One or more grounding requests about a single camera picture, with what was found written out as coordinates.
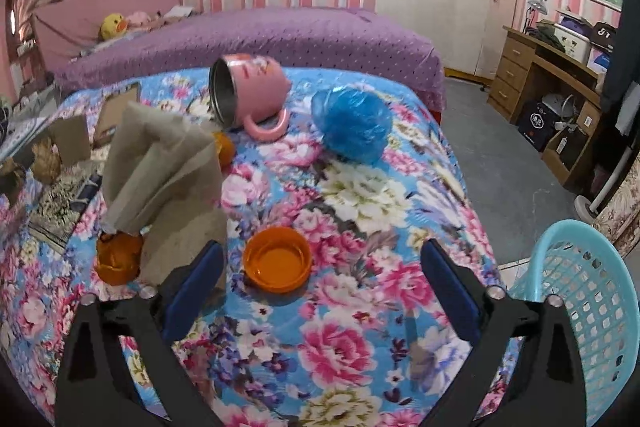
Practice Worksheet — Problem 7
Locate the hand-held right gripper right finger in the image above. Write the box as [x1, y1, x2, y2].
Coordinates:
[420, 239, 586, 427]

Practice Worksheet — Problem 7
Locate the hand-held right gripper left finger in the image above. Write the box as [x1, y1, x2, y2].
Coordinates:
[55, 239, 226, 427]

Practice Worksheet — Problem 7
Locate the orange plastic lid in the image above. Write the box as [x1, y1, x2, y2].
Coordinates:
[243, 227, 314, 294]

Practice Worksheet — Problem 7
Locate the beige grey cloth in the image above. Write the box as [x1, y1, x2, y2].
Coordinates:
[101, 101, 226, 234]

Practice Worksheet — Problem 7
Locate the teal plastic basket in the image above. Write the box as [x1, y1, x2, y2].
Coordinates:
[507, 219, 640, 427]

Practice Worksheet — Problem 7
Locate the orange plastic jar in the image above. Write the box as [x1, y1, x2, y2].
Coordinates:
[96, 229, 145, 285]

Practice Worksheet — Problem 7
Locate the floral blanket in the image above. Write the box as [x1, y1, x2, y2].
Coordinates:
[0, 67, 526, 427]

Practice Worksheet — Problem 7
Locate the orange fruit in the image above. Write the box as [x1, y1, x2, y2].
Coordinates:
[212, 132, 237, 168]

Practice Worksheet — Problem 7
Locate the patterned cloth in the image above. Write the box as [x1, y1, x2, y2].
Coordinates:
[27, 157, 106, 253]

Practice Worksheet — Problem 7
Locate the white fan stand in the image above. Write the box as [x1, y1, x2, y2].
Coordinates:
[574, 142, 636, 220]

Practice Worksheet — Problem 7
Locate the dark blue box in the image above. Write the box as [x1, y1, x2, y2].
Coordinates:
[516, 99, 563, 152]

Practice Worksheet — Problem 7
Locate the brown phone case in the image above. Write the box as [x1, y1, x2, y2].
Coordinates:
[92, 84, 142, 148]

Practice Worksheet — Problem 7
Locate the brown crumpled object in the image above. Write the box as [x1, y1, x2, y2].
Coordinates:
[31, 139, 63, 185]

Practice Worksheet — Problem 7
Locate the brown cardboard piece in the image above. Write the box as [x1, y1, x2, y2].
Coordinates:
[50, 114, 93, 165]

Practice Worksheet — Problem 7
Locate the blue mesh sponge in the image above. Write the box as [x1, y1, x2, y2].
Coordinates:
[311, 86, 394, 166]

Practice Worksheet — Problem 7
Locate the pink metal mug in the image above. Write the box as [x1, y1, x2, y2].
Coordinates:
[208, 53, 292, 141]

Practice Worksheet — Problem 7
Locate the wooden desk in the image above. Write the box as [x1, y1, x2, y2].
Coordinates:
[487, 24, 616, 188]

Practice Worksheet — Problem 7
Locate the yellow duck plush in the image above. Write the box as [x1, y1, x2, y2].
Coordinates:
[100, 13, 130, 42]

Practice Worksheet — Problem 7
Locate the purple bedspread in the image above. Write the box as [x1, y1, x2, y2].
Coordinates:
[52, 4, 446, 112]

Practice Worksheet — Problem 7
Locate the pink soft toy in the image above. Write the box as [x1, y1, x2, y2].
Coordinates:
[125, 9, 166, 28]

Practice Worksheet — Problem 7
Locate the white box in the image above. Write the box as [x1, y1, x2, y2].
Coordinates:
[555, 9, 596, 62]

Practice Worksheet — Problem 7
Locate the desk lamp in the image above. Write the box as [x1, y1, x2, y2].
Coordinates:
[524, 0, 548, 34]

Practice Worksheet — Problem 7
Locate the pink headboard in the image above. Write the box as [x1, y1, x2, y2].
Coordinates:
[30, 0, 183, 72]

